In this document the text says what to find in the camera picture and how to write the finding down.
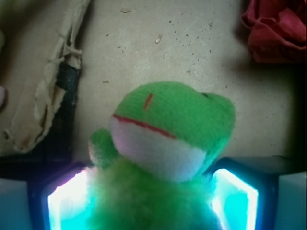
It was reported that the red crumpled paper ball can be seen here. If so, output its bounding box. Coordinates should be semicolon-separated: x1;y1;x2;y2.
241;0;307;64

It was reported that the green plush frog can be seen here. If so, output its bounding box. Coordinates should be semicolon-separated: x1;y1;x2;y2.
85;81;236;230

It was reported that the pink plush bunny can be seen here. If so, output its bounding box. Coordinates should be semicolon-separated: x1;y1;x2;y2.
0;86;7;108

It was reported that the brown paper bag tray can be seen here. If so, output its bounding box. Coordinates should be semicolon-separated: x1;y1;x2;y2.
0;0;307;164

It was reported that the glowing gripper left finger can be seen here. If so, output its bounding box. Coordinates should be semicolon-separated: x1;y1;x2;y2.
0;161;85;230

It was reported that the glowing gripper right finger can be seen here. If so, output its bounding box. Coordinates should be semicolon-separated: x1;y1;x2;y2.
212;157;307;230

